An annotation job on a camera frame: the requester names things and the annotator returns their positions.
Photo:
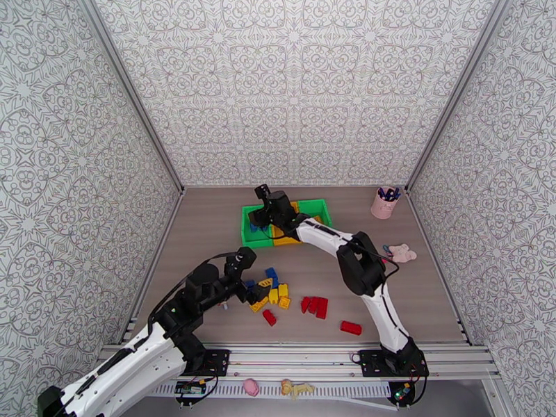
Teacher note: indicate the blue lego brick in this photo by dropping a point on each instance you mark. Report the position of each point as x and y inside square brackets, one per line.
[265, 229]
[271, 272]
[249, 283]
[254, 227]

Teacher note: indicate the red lego brick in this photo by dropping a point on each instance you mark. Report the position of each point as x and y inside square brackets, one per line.
[269, 317]
[322, 309]
[351, 327]
[305, 304]
[313, 303]

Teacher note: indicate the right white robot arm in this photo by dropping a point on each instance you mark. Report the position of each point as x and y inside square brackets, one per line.
[382, 307]

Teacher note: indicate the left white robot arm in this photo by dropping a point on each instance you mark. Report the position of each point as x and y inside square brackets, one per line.
[130, 363]

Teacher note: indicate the yellow plastic bin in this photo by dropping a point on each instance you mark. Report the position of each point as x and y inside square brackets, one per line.
[284, 240]

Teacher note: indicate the pink ball toy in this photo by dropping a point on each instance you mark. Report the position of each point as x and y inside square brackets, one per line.
[250, 386]

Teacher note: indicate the yellow rubber toy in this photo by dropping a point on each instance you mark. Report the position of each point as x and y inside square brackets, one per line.
[295, 388]

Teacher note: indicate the blue pen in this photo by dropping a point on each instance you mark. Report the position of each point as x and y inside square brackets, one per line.
[382, 194]
[393, 194]

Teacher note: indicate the small green circuit board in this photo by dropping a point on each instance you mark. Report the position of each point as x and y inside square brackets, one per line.
[191, 389]
[403, 392]

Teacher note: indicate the pink pen cup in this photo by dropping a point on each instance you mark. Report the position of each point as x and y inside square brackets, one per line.
[384, 209]

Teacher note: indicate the small blue clip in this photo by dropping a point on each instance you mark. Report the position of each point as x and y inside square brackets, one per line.
[386, 250]

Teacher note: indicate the pink plush toy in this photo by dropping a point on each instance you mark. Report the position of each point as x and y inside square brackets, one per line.
[404, 253]

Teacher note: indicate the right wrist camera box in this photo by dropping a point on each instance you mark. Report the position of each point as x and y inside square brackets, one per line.
[262, 192]

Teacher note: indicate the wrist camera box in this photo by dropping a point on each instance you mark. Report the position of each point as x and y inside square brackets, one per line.
[262, 192]
[245, 258]

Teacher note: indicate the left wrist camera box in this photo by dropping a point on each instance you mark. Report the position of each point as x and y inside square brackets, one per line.
[245, 258]

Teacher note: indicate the aluminium side rail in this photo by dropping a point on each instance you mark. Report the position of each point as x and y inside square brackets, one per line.
[451, 298]
[167, 229]

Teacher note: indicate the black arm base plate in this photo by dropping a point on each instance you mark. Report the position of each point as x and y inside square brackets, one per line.
[217, 363]
[369, 363]

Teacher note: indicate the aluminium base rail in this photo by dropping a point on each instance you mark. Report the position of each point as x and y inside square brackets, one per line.
[295, 359]

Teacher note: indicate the aluminium corner post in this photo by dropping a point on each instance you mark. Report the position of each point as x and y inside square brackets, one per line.
[133, 94]
[455, 94]

